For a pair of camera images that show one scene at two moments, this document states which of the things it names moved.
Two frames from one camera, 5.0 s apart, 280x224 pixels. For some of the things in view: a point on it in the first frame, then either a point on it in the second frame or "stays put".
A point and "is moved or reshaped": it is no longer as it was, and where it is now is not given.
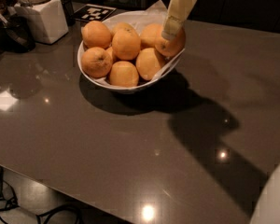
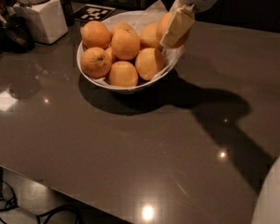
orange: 172,47 is moved or reshaped
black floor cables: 3,197 stays put
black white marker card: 93,12 stays put
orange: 147,63 stays put
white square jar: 49,20 stays put
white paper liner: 166,63 → 152,14
